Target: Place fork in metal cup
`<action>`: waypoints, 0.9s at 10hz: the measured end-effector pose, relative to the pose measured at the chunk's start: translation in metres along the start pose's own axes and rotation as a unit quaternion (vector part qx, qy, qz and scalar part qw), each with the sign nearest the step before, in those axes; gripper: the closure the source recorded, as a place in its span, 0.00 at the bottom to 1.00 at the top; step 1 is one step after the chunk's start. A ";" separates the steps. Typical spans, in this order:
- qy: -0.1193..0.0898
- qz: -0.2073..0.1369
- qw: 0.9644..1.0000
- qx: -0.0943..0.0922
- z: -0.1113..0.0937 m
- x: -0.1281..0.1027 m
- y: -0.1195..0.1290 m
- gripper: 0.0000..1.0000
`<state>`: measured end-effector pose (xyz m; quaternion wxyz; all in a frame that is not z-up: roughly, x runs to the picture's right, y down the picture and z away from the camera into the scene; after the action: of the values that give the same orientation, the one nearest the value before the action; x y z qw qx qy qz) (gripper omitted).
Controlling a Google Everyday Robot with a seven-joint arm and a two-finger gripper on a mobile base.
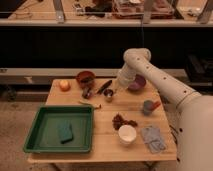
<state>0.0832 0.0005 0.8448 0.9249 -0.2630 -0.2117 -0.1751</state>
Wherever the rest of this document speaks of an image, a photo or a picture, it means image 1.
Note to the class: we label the green sponge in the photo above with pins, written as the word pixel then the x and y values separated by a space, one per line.
pixel 65 132

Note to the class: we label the white paper cup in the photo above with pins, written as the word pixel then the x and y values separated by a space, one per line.
pixel 127 134

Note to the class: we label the orange fruit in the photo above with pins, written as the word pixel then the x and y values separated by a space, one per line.
pixel 64 85

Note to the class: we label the grey cup with orange handle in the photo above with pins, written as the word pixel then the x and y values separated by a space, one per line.
pixel 149 106

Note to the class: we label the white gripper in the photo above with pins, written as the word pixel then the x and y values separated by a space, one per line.
pixel 124 79

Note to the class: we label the black handled knife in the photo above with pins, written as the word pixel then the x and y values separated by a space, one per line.
pixel 104 86

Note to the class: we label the green plastic tray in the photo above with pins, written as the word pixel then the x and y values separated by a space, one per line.
pixel 43 135

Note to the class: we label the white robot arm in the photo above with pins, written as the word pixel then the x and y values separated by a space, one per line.
pixel 195 140

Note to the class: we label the dark metal object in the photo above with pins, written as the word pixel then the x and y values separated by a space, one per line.
pixel 87 93

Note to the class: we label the purple bowl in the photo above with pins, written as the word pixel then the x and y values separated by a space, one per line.
pixel 138 84

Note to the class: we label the grey folded cloth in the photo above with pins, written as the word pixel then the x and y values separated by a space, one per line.
pixel 152 138

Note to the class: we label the wooden handled utensil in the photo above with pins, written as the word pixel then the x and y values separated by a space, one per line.
pixel 89 104

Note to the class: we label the wooden table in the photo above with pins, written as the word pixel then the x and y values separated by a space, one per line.
pixel 106 146

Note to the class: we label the brown clay bowl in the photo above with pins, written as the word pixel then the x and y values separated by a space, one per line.
pixel 85 79

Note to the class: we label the small metal cup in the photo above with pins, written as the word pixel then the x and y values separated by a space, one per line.
pixel 108 95

